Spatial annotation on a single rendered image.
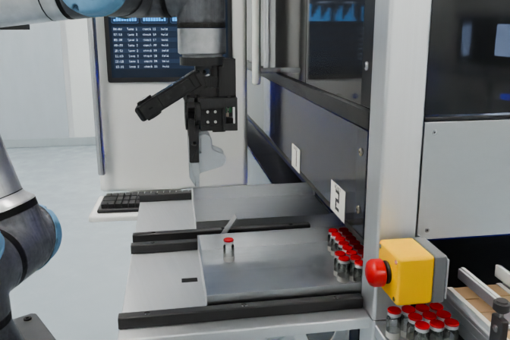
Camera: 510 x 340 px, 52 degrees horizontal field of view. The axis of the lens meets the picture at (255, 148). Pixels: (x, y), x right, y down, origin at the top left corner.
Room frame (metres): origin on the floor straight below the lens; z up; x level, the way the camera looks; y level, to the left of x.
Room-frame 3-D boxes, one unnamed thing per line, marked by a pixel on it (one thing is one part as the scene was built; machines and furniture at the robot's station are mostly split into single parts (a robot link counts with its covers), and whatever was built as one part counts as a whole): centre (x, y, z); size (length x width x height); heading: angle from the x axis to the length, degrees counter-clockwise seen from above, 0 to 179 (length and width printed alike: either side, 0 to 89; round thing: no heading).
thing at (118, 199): (1.56, 0.28, 0.82); 0.40 x 0.14 x 0.02; 97
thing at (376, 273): (0.70, -0.18, 1.00); 0.04 x 0.04 x 0.04; 9
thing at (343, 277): (0.89, -0.16, 0.91); 0.02 x 0.02 x 0.05
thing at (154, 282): (1.09, 0.03, 0.87); 0.70 x 0.48 x 0.02; 9
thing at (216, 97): (0.84, 0.08, 1.24); 0.09 x 0.08 x 0.12; 99
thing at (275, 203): (1.27, -0.01, 0.90); 0.34 x 0.26 x 0.04; 99
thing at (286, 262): (0.93, -0.07, 0.90); 0.34 x 0.26 x 0.04; 99
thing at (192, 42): (0.84, 0.08, 1.32); 0.08 x 0.08 x 0.05
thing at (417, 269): (0.70, -0.22, 1.00); 0.08 x 0.07 x 0.07; 99
